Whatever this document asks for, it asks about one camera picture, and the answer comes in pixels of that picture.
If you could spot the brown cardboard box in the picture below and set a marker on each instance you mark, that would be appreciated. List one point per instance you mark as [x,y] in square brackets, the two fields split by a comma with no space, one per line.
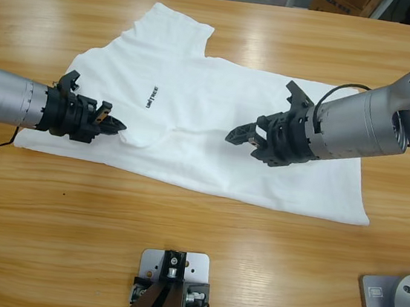
[339,1]

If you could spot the white Unitree t-shirt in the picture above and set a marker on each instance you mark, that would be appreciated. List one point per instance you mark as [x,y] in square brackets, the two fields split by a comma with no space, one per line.
[197,152]

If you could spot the white metal frame bar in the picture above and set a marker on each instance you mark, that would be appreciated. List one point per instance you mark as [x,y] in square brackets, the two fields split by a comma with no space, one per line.
[383,7]

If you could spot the black corner bracket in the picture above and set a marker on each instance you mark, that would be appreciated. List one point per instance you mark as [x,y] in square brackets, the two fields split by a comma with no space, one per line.
[197,295]
[139,289]

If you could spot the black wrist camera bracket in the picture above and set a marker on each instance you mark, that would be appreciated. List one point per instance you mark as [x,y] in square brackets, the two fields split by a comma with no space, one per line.
[298,95]
[68,78]

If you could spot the white mounting block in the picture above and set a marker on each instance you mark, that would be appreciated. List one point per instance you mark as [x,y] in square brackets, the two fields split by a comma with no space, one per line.
[198,269]

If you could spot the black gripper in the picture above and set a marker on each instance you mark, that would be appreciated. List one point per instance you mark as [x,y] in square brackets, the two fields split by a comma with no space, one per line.
[67,114]
[289,141]

